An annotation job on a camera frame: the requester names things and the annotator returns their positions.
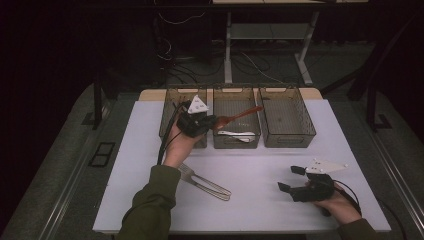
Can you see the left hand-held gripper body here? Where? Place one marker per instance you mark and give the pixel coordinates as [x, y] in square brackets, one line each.
[191, 123]

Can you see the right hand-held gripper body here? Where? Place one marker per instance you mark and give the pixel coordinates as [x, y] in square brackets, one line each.
[320, 190]

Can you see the brown wooden spoon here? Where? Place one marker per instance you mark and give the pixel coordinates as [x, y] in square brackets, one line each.
[221, 122]

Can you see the white ceramic spoon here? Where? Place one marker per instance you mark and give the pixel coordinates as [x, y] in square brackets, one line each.
[235, 134]

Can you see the smoky transparent plastic bin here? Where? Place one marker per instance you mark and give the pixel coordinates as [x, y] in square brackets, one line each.
[170, 96]
[236, 145]
[286, 141]

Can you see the metal fork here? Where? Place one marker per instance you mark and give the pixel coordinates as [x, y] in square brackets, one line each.
[188, 170]

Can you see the metal knife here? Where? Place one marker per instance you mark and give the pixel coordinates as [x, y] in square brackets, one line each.
[206, 190]

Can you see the person's left hand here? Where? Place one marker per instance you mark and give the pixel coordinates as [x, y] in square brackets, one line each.
[178, 146]

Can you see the person's right hand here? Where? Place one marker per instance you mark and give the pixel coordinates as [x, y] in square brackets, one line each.
[343, 206]

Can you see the white table cover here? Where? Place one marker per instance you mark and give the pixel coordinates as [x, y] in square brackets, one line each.
[253, 213]

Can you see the black upright stand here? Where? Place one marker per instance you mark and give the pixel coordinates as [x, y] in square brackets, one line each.
[97, 100]
[371, 106]

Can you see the black slanted stand leg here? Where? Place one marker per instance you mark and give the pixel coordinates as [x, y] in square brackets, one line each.
[358, 88]

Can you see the metal floor rail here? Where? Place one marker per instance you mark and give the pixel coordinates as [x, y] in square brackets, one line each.
[66, 196]
[400, 180]

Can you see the white desk frame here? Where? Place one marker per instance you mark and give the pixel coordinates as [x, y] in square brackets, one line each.
[268, 30]

